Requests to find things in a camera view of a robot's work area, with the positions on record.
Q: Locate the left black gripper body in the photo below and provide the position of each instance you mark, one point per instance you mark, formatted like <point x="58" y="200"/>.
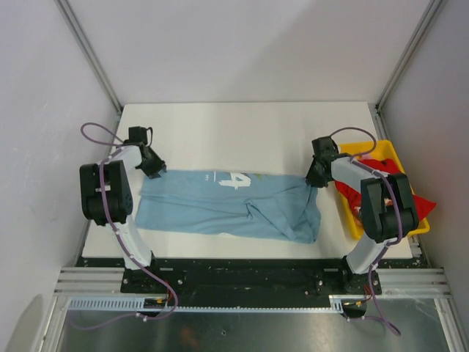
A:
<point x="153" y="166"/>

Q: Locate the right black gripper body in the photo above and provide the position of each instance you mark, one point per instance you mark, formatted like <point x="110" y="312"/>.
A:
<point x="314" y="176"/>

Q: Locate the light blue t shirt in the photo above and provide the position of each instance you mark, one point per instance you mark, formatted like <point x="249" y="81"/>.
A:
<point x="274" y="207"/>

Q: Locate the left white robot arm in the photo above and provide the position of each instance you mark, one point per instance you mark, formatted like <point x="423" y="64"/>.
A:
<point x="107" y="199"/>

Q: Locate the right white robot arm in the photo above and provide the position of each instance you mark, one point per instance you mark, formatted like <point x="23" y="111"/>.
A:
<point x="388" y="210"/>

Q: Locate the yellow plastic bin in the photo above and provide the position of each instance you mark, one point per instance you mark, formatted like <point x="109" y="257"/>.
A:
<point x="384" y="158"/>

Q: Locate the right aluminium corner post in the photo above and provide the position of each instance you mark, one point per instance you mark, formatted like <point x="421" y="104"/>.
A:
<point x="421" y="30"/>

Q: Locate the aluminium corner post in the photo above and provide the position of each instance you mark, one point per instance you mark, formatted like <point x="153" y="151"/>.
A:
<point x="77" y="31"/>
<point x="421" y="30"/>

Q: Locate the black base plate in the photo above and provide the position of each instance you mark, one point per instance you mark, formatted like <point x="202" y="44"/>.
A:
<point x="250" y="282"/>

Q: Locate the aluminium frame rail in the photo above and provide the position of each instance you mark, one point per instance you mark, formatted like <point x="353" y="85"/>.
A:
<point x="419" y="283"/>

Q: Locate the grey slotted cable duct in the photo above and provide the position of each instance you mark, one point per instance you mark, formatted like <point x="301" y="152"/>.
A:
<point x="332" y="304"/>

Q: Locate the left aluminium corner post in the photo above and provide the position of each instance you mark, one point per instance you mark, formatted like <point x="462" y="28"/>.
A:
<point x="77" y="31"/>

